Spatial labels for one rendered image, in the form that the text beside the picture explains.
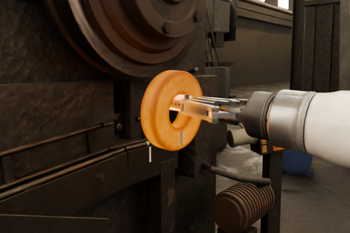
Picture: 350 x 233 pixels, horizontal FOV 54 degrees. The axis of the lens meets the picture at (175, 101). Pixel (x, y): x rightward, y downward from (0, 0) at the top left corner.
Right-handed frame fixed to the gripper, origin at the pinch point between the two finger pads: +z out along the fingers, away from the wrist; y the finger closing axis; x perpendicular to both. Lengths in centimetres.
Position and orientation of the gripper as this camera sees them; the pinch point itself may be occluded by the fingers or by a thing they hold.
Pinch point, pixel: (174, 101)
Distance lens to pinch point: 65.3
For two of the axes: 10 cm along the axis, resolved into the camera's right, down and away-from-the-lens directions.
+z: -7.7, -1.2, 6.3
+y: 6.4, -0.9, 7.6
